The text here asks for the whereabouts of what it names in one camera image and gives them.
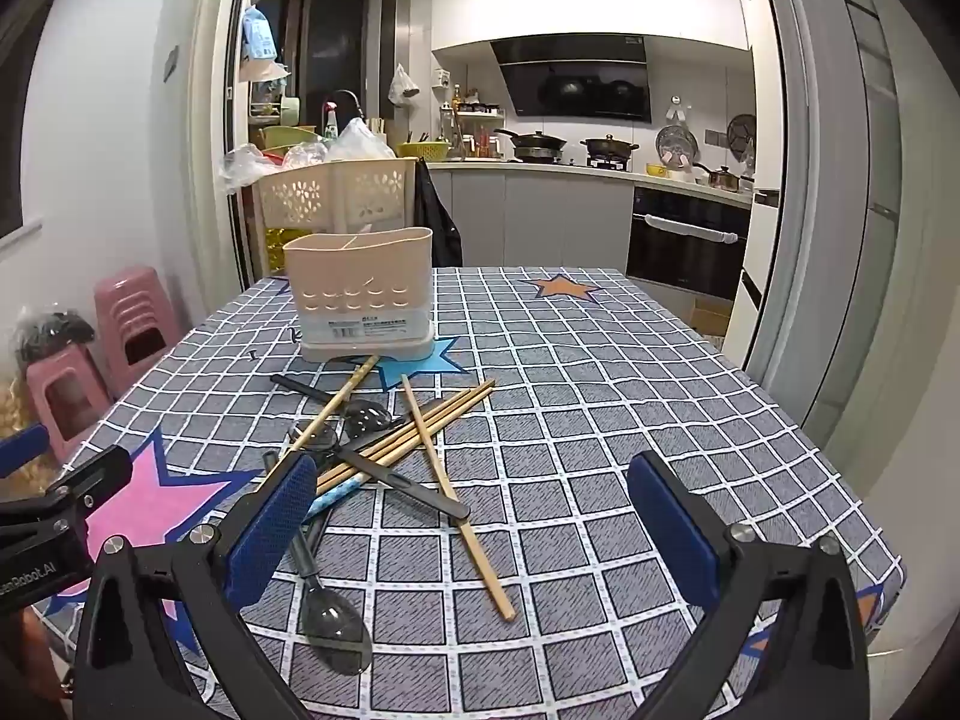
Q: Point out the yellow colander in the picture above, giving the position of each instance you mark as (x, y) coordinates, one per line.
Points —
(424, 150)

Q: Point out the beige perforated plastic basket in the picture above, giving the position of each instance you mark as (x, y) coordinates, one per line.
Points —
(330, 191)

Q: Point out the grey checked star tablecloth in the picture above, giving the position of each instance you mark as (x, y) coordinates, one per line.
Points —
(600, 405)

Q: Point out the green plastic basin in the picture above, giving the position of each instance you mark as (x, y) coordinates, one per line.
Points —
(289, 136)

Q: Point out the white hanging plastic bag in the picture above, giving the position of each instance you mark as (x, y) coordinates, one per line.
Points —
(403, 90)

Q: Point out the beige plastic utensil holder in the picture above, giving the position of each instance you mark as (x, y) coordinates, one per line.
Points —
(360, 270)

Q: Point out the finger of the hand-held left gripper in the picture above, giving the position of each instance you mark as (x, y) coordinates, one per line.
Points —
(82, 484)
(22, 450)

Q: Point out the cardboard box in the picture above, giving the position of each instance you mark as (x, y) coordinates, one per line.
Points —
(709, 319)

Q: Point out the black built-in oven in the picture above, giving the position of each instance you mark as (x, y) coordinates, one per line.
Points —
(686, 240)

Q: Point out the black wok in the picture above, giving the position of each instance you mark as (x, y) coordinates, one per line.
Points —
(536, 142)
(609, 146)

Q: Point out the clear plastic bag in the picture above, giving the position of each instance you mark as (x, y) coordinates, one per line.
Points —
(240, 165)
(360, 142)

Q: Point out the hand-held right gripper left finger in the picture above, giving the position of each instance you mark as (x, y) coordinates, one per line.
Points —
(274, 532)

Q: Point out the spray bottle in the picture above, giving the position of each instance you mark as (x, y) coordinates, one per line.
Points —
(330, 124)

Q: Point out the black range hood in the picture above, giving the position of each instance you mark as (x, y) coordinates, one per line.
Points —
(577, 82)

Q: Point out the small steel pot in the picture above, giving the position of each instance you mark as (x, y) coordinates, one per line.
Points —
(722, 178)

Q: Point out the black jacket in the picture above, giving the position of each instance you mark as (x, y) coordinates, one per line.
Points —
(439, 217)

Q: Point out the black plastic bag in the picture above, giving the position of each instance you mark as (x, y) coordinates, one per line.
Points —
(52, 334)

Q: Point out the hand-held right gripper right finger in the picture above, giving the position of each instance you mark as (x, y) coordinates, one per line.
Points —
(671, 525)

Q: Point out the blue packet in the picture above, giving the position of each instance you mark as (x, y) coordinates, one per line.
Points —
(259, 34)

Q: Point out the blue patterned chopstick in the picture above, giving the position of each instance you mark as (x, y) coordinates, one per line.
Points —
(345, 490)

